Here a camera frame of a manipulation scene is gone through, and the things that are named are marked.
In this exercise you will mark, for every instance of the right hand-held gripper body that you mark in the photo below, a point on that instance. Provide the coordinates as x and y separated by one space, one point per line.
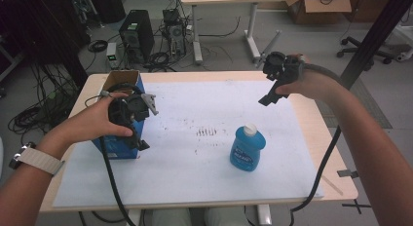
284 68

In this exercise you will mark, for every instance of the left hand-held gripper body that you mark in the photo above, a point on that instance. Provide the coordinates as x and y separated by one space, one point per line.
125 109

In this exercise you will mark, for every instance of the blue cardboard box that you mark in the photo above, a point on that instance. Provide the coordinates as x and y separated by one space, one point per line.
113 151

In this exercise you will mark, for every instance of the blue bottle with white cap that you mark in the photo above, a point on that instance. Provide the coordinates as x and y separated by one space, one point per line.
246 151

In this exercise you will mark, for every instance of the person's right hand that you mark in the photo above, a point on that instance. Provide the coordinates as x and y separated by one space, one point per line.
311 84

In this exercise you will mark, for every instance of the person's left hand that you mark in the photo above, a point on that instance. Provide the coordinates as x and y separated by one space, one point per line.
91 122

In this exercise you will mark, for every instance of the small white device green display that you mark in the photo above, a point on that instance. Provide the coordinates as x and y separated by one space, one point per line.
111 52

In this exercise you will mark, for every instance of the open brown cardboard box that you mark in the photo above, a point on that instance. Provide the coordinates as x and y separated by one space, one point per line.
321 7

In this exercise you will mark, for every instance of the black computer tower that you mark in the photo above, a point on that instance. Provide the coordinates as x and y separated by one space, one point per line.
139 31

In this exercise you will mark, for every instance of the open computer case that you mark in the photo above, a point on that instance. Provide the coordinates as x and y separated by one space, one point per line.
175 34

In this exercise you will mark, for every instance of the person's light trousers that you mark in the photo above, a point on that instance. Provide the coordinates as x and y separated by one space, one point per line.
172 217

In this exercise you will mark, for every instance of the black office chair base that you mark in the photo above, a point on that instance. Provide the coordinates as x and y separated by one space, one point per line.
363 49

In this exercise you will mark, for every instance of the black metal stand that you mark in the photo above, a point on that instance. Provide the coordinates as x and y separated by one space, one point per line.
376 34

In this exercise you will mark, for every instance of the wristwatch with beige band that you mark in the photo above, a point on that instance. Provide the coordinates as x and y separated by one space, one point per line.
39 159

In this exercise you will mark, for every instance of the grey metal clamp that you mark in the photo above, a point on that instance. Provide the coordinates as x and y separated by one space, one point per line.
347 173

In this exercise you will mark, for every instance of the dark curtain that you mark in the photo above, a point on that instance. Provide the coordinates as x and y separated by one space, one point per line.
39 24

